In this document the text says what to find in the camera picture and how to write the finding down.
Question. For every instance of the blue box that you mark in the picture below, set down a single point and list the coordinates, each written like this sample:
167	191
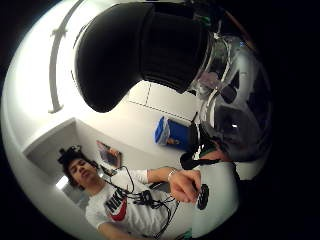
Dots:
175	133

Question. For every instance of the the person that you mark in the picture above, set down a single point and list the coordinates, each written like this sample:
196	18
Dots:
133	206

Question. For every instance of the white ceiling light track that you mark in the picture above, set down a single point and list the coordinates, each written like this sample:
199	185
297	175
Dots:
55	66

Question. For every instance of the framed picture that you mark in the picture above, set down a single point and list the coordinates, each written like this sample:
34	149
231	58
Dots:
109	154

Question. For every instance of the bright ceiling lamp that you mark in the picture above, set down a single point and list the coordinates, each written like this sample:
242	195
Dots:
62	182

